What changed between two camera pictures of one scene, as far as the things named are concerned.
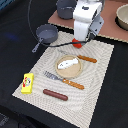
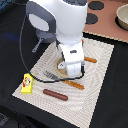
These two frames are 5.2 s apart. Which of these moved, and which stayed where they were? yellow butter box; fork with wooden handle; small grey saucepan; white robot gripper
Moved: white robot gripper
Stayed: fork with wooden handle; small grey saucepan; yellow butter box
